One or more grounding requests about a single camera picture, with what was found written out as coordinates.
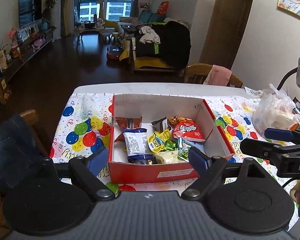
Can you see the blue white snack packet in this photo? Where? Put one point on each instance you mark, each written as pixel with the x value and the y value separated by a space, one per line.
pixel 138 151

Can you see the wall television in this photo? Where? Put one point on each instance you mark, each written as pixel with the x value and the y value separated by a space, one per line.
pixel 29 11

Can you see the dark sofa with clothes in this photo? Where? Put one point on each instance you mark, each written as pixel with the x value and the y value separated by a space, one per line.
pixel 155 41

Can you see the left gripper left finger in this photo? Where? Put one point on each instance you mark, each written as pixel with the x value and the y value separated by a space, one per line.
pixel 83 174

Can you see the pink cloth on chair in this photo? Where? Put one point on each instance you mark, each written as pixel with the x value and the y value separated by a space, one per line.
pixel 218 76

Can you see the yellow minion snack packet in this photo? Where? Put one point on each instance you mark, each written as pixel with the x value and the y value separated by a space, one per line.
pixel 157 141

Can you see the wooden chair with pink cloth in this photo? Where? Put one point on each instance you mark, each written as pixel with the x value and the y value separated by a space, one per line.
pixel 205 74

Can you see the light blue snack packet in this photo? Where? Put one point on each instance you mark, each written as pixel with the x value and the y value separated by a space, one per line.
pixel 198 145

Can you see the coffee table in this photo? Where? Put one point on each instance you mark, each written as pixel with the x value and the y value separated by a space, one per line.
pixel 103 27

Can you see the cream snack packet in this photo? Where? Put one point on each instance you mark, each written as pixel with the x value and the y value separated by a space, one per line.
pixel 167 157

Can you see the small brown snack packet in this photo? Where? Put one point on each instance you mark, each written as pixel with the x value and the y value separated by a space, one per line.
pixel 160 125

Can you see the red cardboard box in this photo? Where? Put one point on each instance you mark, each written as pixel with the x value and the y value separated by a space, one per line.
pixel 151 133

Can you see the balloon birthday tablecloth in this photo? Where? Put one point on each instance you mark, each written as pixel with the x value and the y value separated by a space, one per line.
pixel 86 122

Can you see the dark tv cabinet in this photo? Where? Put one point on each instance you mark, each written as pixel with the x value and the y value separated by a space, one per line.
pixel 28 50

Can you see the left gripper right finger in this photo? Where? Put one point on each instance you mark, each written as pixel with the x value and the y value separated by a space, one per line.
pixel 210 171

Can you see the clear plastic bag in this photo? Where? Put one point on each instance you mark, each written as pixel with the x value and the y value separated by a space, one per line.
pixel 275 110

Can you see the red Korean snack bag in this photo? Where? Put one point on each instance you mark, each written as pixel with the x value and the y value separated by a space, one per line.
pixel 185 128

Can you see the shiny red-brown snack bag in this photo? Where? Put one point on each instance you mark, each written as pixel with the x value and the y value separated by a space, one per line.
pixel 128 123

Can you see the green snack packet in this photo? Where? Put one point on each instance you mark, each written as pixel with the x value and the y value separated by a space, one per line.
pixel 180 147

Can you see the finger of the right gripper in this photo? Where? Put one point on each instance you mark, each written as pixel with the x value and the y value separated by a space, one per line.
pixel 262 149
pixel 282 135

